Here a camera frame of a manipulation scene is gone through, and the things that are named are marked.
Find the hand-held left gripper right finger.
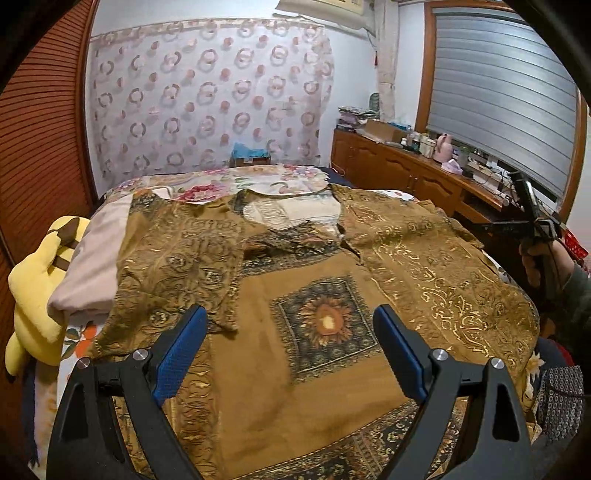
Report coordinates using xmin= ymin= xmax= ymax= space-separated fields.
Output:
xmin=372 ymin=305 xmax=536 ymax=480

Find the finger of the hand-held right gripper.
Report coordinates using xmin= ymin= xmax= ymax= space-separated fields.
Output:
xmin=508 ymin=171 xmax=540 ymax=219
xmin=480 ymin=220 xmax=535 ymax=237

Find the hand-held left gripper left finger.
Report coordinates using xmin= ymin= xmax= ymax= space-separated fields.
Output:
xmin=46 ymin=305 xmax=208 ymax=480

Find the brown gold patterned shirt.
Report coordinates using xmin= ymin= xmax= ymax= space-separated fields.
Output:
xmin=85 ymin=184 xmax=541 ymax=480

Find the person's right forearm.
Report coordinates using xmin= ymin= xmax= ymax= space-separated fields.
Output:
xmin=551 ymin=258 xmax=591 ymax=344

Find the person's right hand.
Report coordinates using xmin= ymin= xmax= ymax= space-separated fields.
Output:
xmin=519 ymin=237 xmax=575 ymax=303

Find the red packet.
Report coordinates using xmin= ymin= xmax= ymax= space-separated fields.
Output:
xmin=564 ymin=230 xmax=590 ymax=260

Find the pink jug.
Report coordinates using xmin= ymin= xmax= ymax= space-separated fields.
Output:
xmin=433 ymin=133 xmax=456 ymax=162

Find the grey window blind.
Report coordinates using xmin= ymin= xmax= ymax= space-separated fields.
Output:
xmin=425 ymin=11 xmax=583 ymax=205

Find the beige folded cloth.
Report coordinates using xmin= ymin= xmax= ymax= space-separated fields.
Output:
xmin=48 ymin=199 xmax=136 ymax=320

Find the wooden cabinet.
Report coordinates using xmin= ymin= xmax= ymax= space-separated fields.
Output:
xmin=331 ymin=128 xmax=525 ymax=229

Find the cardboard box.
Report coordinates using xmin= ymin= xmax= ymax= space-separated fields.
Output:
xmin=358 ymin=119 xmax=410 ymax=145

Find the yellow plush toy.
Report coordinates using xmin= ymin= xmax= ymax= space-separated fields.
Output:
xmin=6 ymin=215 xmax=92 ymax=377

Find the dark dotted clothing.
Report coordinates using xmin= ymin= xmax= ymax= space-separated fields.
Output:
xmin=534 ymin=364 xmax=586 ymax=445

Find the rose floral blanket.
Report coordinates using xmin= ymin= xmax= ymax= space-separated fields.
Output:
xmin=106 ymin=164 xmax=419 ymax=206

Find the lace window curtain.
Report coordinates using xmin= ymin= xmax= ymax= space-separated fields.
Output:
xmin=375 ymin=34 xmax=399 ymax=126

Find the stack of folded cloths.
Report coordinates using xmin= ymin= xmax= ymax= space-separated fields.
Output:
xmin=338 ymin=105 xmax=376 ymax=133

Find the blue cloth pile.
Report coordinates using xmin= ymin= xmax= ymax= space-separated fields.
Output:
xmin=230 ymin=141 xmax=272 ymax=168

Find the circle print curtain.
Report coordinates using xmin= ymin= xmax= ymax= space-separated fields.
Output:
xmin=85 ymin=17 xmax=336 ymax=185

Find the white air conditioner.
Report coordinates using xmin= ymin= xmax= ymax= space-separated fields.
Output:
xmin=274 ymin=0 xmax=378 ymax=36

